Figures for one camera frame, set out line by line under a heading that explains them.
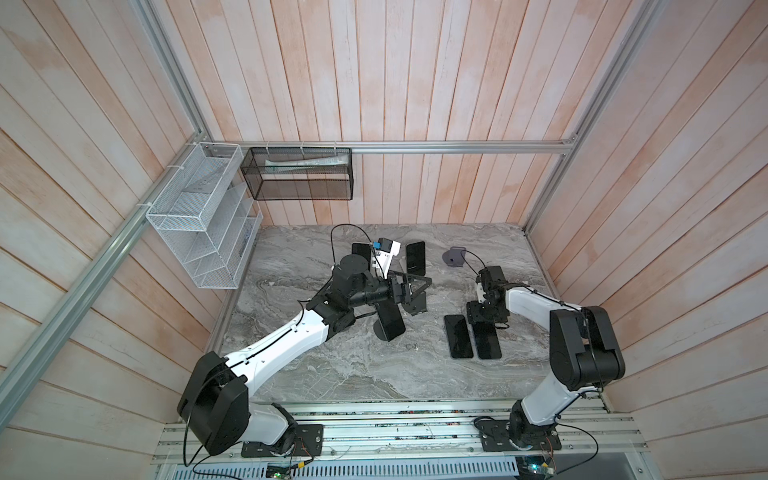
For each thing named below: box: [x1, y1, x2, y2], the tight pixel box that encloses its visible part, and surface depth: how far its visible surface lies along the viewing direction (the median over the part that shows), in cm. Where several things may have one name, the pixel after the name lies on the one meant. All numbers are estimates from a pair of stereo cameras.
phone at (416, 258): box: [406, 241, 426, 276], surface depth 102 cm
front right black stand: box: [402, 291, 428, 316], surface depth 97 cm
